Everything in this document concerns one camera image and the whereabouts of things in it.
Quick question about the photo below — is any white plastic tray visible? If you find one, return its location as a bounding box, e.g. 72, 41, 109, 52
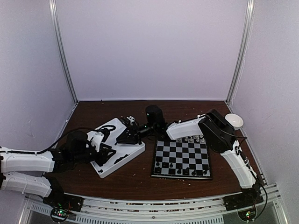
90, 118, 145, 178

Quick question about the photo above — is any white ceramic bowl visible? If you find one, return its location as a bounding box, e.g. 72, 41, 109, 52
225, 113, 244, 131

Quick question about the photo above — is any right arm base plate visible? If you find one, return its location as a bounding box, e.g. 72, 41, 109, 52
223, 193, 263, 211

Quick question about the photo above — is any aluminium corner post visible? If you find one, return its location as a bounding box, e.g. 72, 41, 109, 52
226, 0, 256, 106
49, 0, 78, 104

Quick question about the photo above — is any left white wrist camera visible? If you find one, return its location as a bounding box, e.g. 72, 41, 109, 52
87, 131, 104, 153

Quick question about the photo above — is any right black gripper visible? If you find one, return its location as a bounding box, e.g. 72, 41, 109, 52
117, 121, 157, 145

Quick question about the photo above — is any black chess piece king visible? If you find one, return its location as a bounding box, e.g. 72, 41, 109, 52
183, 167, 190, 175

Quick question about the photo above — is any black white chess board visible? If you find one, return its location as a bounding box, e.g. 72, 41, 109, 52
151, 140, 213, 180

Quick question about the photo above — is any right aluminium corner post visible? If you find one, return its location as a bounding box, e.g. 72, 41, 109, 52
226, 0, 256, 106

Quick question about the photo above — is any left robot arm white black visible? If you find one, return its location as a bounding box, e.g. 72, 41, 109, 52
0, 130, 116, 207

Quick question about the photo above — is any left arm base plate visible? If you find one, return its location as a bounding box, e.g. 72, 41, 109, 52
43, 192, 84, 212

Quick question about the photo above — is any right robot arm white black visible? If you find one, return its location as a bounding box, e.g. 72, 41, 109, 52
116, 105, 262, 206

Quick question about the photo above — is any white chess pieces row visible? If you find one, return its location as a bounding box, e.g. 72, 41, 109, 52
176, 135, 206, 143

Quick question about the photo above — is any black rook board corner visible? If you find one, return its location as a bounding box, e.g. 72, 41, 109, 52
155, 167, 161, 174

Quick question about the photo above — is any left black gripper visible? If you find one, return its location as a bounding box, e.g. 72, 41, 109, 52
71, 145, 116, 167

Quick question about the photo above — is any left aluminium corner post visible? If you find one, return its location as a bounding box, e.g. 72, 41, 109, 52
49, 0, 78, 104

